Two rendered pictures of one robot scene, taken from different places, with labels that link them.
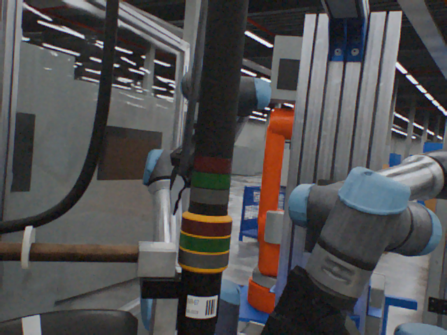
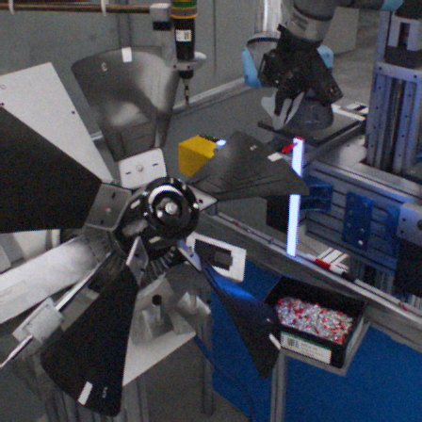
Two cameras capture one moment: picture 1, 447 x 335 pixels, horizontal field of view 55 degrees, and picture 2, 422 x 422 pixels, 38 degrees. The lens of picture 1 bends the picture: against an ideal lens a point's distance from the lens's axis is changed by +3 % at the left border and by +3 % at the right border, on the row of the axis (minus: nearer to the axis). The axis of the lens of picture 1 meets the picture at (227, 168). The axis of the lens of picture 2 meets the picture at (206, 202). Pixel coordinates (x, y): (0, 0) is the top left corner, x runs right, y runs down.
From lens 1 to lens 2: 0.73 m
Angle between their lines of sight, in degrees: 36
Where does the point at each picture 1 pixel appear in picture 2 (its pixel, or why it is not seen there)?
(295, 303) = (282, 45)
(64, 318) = (143, 50)
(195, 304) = (179, 34)
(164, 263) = (161, 13)
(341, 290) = (300, 35)
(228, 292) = not seen: hidden behind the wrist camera
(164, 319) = (166, 40)
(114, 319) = not seen: hidden behind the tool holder
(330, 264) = (295, 18)
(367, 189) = not seen: outside the picture
